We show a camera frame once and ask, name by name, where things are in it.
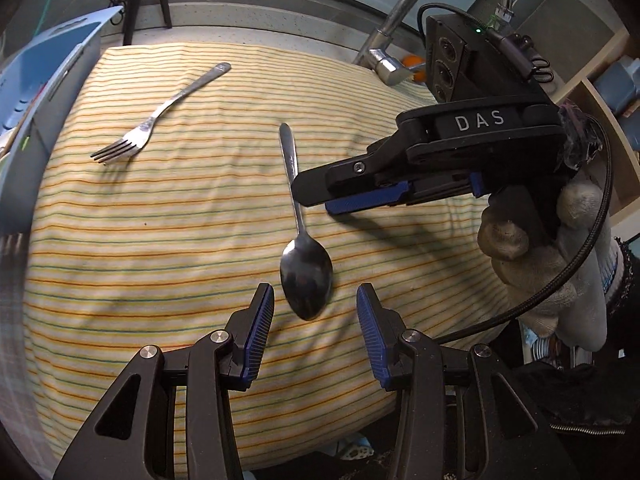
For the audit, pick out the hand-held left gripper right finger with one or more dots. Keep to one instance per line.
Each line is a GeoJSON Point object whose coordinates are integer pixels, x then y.
{"type": "Point", "coordinates": [372, 340]}

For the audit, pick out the blue plastic basket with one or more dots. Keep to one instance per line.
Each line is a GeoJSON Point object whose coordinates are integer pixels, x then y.
{"type": "Point", "coordinates": [45, 60]}

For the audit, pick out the metal fork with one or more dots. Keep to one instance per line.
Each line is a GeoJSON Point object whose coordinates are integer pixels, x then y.
{"type": "Point", "coordinates": [145, 127]}

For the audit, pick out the metal spoon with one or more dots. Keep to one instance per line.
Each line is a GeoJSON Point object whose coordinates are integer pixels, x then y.
{"type": "Point", "coordinates": [305, 280]}

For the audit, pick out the orange round object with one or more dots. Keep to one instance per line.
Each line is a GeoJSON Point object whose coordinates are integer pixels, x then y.
{"type": "Point", "coordinates": [414, 62]}

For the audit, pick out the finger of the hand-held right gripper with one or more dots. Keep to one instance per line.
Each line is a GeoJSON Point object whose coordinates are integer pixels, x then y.
{"type": "Point", "coordinates": [340, 180]}
{"type": "Point", "coordinates": [365, 200]}

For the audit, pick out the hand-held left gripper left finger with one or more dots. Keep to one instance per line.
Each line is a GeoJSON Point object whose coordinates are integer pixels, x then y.
{"type": "Point", "coordinates": [260, 330]}

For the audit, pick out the blue container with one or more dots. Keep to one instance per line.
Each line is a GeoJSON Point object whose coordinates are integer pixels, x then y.
{"type": "Point", "coordinates": [617, 87]}

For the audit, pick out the chrome faucet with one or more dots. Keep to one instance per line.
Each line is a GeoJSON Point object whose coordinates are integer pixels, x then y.
{"type": "Point", "coordinates": [400, 15]}

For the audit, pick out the striped cloth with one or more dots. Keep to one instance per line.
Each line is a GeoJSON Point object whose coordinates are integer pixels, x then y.
{"type": "Point", "coordinates": [175, 240]}

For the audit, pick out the wooden shelf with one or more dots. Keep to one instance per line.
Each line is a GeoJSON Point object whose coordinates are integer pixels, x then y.
{"type": "Point", "coordinates": [600, 105]}

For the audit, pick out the person's right hand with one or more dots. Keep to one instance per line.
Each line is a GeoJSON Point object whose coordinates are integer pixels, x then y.
{"type": "Point", "coordinates": [550, 300]}

